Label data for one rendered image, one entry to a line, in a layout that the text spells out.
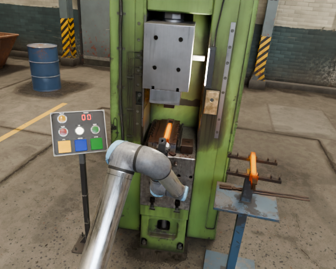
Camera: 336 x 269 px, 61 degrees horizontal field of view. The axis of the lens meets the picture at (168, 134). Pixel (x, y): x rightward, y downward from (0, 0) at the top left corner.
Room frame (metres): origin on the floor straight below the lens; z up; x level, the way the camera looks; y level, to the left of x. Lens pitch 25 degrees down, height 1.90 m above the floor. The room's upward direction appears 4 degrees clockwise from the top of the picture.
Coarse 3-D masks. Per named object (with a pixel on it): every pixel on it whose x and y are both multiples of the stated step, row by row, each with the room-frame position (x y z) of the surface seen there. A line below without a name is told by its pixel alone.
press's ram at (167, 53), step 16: (144, 32) 1.81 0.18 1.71; (160, 32) 1.80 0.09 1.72; (176, 32) 1.79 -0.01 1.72; (192, 32) 1.79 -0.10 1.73; (144, 48) 1.81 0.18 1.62; (160, 48) 1.80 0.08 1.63; (176, 48) 1.79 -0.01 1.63; (192, 48) 1.79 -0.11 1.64; (144, 64) 1.81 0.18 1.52; (160, 64) 1.80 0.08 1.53; (176, 64) 1.79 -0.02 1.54; (144, 80) 1.81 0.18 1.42; (160, 80) 1.80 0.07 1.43; (176, 80) 1.79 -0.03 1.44
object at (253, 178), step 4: (252, 152) 1.68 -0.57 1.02; (252, 156) 1.63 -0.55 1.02; (252, 160) 1.58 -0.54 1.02; (252, 164) 1.52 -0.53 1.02; (252, 168) 1.48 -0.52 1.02; (252, 172) 1.43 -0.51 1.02; (256, 172) 1.43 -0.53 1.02; (252, 176) 1.37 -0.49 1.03; (256, 176) 1.38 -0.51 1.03; (252, 180) 1.33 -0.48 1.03; (256, 180) 1.33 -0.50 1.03; (252, 184) 1.34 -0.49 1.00; (256, 184) 1.30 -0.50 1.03; (252, 188) 1.30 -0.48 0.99
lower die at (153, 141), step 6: (162, 120) 2.19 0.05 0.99; (168, 120) 2.18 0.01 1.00; (174, 120) 2.21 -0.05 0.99; (156, 126) 2.08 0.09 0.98; (162, 126) 2.06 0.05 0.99; (174, 126) 2.07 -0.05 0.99; (156, 132) 1.97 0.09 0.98; (162, 132) 1.95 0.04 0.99; (174, 132) 1.96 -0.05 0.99; (150, 138) 1.86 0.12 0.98; (156, 138) 1.85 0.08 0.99; (150, 144) 1.80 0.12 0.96; (156, 144) 1.80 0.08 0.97; (174, 144) 1.79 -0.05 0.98; (174, 150) 1.79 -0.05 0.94
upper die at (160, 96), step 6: (150, 90) 1.80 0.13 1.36; (156, 90) 1.80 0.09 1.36; (162, 90) 1.80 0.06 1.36; (150, 96) 1.80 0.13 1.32; (156, 96) 1.80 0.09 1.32; (162, 96) 1.80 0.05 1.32; (168, 96) 1.79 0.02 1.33; (174, 96) 1.79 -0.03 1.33; (180, 96) 1.86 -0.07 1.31; (150, 102) 1.80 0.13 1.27; (156, 102) 1.80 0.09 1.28; (162, 102) 1.80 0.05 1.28; (168, 102) 1.79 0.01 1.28; (174, 102) 1.79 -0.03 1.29
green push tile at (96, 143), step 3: (93, 138) 1.68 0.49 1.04; (96, 138) 1.68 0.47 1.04; (99, 138) 1.69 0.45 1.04; (93, 141) 1.67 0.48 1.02; (96, 141) 1.67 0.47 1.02; (99, 141) 1.68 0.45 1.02; (93, 144) 1.66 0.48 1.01; (96, 144) 1.66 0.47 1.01; (99, 144) 1.67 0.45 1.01; (93, 147) 1.65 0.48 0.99; (96, 147) 1.65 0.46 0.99; (99, 147) 1.66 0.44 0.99; (102, 147) 1.66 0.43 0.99
